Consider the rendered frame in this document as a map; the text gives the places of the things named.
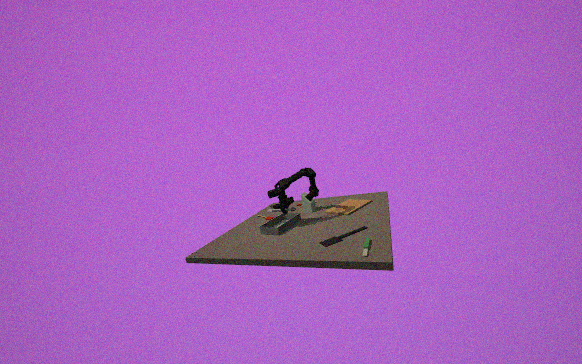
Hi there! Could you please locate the light brown wooden board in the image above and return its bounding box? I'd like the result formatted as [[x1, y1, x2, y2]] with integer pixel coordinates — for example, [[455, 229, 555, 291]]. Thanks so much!
[[324, 199, 372, 215]]

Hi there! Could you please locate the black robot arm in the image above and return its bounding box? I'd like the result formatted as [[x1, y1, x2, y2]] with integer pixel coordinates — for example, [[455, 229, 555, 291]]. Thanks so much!
[[267, 168, 319, 205]]

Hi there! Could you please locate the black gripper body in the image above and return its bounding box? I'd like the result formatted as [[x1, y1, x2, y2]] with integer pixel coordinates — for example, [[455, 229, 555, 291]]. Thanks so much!
[[273, 194, 288, 209]]

